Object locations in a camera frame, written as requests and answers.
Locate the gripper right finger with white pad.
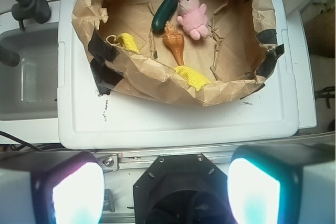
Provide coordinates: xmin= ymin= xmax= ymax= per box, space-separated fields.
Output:
xmin=227 ymin=144 xmax=335 ymax=223

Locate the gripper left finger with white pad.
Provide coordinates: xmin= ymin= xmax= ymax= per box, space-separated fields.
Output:
xmin=1 ymin=151 xmax=105 ymax=223

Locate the white plastic tray lid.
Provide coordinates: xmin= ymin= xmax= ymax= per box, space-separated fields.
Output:
xmin=57 ymin=0 xmax=300 ymax=150

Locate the grey sink basin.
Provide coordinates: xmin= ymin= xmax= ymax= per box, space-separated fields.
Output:
xmin=1 ymin=13 xmax=59 ymax=144

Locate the brown paper bag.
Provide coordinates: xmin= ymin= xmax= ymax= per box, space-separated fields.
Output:
xmin=72 ymin=0 xmax=284 ymax=106

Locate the orange conch shell toy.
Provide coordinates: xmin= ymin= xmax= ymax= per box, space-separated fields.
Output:
xmin=162 ymin=22 xmax=185 ymax=66

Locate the black faucet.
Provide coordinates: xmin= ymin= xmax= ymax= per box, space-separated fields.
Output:
xmin=0 ymin=0 xmax=52 ymax=67

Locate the pink plush bunny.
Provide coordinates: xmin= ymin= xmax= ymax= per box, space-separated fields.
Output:
xmin=176 ymin=0 xmax=209 ymax=40

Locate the dark green toy cucumber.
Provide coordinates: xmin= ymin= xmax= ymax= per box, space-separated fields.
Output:
xmin=151 ymin=0 xmax=178 ymax=33

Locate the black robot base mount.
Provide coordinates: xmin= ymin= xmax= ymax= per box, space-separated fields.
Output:
xmin=133 ymin=154 xmax=236 ymax=223

